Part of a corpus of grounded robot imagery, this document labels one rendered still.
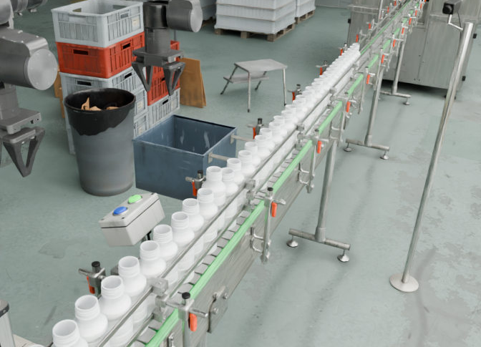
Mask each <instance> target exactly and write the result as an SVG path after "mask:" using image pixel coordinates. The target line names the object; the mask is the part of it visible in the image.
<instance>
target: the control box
mask: <svg viewBox="0 0 481 347"><path fill-rule="evenodd" d="M132 196H134V195H132ZM132 196H131V197H132ZM140 197H141V198H140V199H139V200H137V201H134V202H129V199H130V197H129V198H128V199H127V200H125V201H124V202H123V203H122V204H121V205H119V206H118V207H116V208H115V209H117V208H119V207H126V208H127V209H126V211H124V212H121V213H120V214H114V210H113V211H112V212H110V213H109V214H108V215H106V216H105V217H104V218H102V219H101V220H100V221H99V225H100V227H101V229H102V232H103V234H104V236H105V239H106V241H107V244H108V246H110V247H115V246H134V245H136V244H137V243H138V242H139V241H140V240H141V243H143V242H145V241H146V237H145V236H146V235H147V240H150V233H151V232H152V231H151V230H152V229H153V228H154V227H155V226H156V225H157V224H158V223H159V222H160V221H161V220H162V219H163V218H164V217H165V214H164V212H163V209H162V206H161V204H160V201H159V199H158V196H157V193H149V194H141V195H140Z"/></svg>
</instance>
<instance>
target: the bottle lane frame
mask: <svg viewBox="0 0 481 347"><path fill-rule="evenodd" d="M378 60H379V55H376V56H375V57H374V58H373V60H372V61H371V62H370V63H369V65H368V67H369V68H368V70H371V73H372V74H375V76H376V69H377V64H378ZM362 83H363V74H361V75H360V76H359V78H358V79H357V80H356V81H355V82H354V83H353V85H352V86H351V88H350V89H349V91H348V93H349V94H348V97H349V100H354V101H356V104H353V106H354V107H358V106H359V100H355V99H354V98H352V97H353V92H355V95H354V97H355V98H357V99H360V96H361V88H362ZM342 106H343V104H342V102H341V101H339V103H338V104H337V105H336V106H335V108H334V109H333V110H332V112H331V113H330V114H329V115H328V117H327V118H326V119H325V120H324V122H323V123H322V124H321V126H319V128H318V129H319V134H320V138H321V139H325V140H329V143H324V142H323V143H322V145H321V151H320V153H317V151H316V161H315V168H314V171H315V169H316V168H317V167H318V165H319V163H320V162H321V161H322V159H323V158H324V156H325V154H326V153H327V152H328V150H329V148H330V147H331V146H332V144H333V143H334V141H335V140H333V139H331V138H330V137H329V134H330V130H331V129H332V128H331V121H332V120H333V122H334V123H333V128H335V129H339V126H340V121H341V111H342ZM337 132H338V131H337V130H333V129H332V133H331V136H332V137H333V138H337V137H338V136H339V135H338V133H337ZM311 141H312V140H308V142H307V143H306V144H305V146H304V147H303V148H302V150H301V151H299V153H298V154H297V156H296V157H295V158H294V159H293V161H292V162H291V164H289V166H288V167H287V168H286V170H285V171H284V172H283V173H282V175H281V176H280V177H278V180H277V181H276V182H275V183H274V185H273V186H272V188H273V193H275V199H277V200H282V201H285V202H286V205H285V206H282V205H278V206H277V208H276V216H275V217H272V210H271V226H270V235H269V238H270V237H271V235H272V234H273V232H274V230H275V229H276V228H277V226H278V224H279V223H280V221H281V220H282V219H283V217H284V216H285V214H286V213H287V212H288V210H289V208H290V207H291V206H292V204H293V202H294V201H295V199H296V198H297V197H298V195H299V193H300V192H301V191H302V189H303V187H304V186H305V185H304V184H301V183H300V182H299V181H298V174H299V173H300V172H301V171H300V170H299V167H300V162H301V161H302V163H303V165H302V170H303V171H306V172H309V170H310V164H311V153H312V147H313V145H312V144H311ZM265 215H266V207H265V206H264V201H263V200H261V201H260V202H259V204H258V205H256V208H255V209H254V210H253V212H251V214H250V215H249V216H248V218H245V219H246V220H245V222H244V223H243V224H242V225H240V227H239V229H238V230H237V232H236V233H234V236H233V237H232V238H231V239H230V240H227V241H228V243H227V244H226V245H225V247H224V248H221V249H222V250H221V252H220V253H219V254H218V256H213V257H215V260H214V261H213V262H212V263H211V264H210V265H207V266H208V268H207V270H206V271H205V272H204V273H203V274H202V275H201V274H198V275H200V278H199V279H198V281H197V282H196V283H195V284H191V285H192V286H193V287H192V288H191V289H190V291H189V293H190V294H191V297H190V298H192V299H194V301H195V308H196V309H198V310H201V311H204V312H206V313H208V318H207V319H204V318H201V317H197V329H196V331H195V332H194V331H191V330H190V347H197V346H198V344H199V342H200V341H201V340H202V338H203V336H204V335H205V334H206V332H207V331H208V329H209V327H210V308H211V306H212V303H213V301H214V300H215V299H217V298H218V296H219V292H220V291H221V290H222V288H223V286H224V285H226V286H227V287H228V299H229V298H230V297H231V295H232V294H233V292H234V290H235V289H236V288H237V286H238V284H239V283H240V282H241V280H242V279H243V277H244V275H245V274H246V273H247V271H248V269H249V268H250V267H251V265H252V264H253V262H254V260H255V259H256V258H257V256H258V254H259V252H256V251H254V250H253V249H252V248H251V239H252V238H253V235H251V231H252V226H253V224H256V225H255V227H256V229H255V234H256V236H258V237H260V238H263V234H264V224H265ZM254 240H255V242H254V247H255V249H257V250H262V249H263V248H262V247H261V243H262V240H259V239H256V238H254ZM189 284H190V283H189ZM152 330H154V331H155V335H154V336H153V337H152V339H151V340H150V342H149V343H143V342H140V343H143V344H144V345H145V347H168V337H169V336H170V334H171V333H172V332H173V333H174V347H183V322H182V319H179V318H178V310H177V309H175V310H174V311H173V312H172V313H171V315H170V316H169V317H168V318H166V320H165V322H164V323H163V325H162V326H161V327H160V329H159V330H155V329H152Z"/></svg>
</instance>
